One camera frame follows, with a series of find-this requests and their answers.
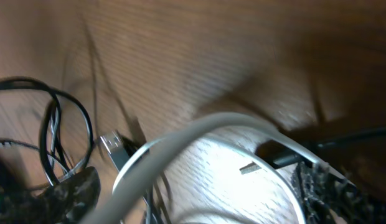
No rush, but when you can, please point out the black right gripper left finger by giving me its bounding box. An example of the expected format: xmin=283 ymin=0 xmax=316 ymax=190
xmin=0 ymin=167 xmax=101 ymax=223

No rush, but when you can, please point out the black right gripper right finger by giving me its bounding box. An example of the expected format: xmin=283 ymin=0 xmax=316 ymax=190
xmin=291 ymin=162 xmax=386 ymax=224

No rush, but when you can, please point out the white USB cable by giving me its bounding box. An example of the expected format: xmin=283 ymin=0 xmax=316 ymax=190
xmin=77 ymin=111 xmax=349 ymax=224

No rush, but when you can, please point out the black USB cable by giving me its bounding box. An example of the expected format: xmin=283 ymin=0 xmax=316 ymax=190
xmin=0 ymin=76 xmax=386 ymax=224

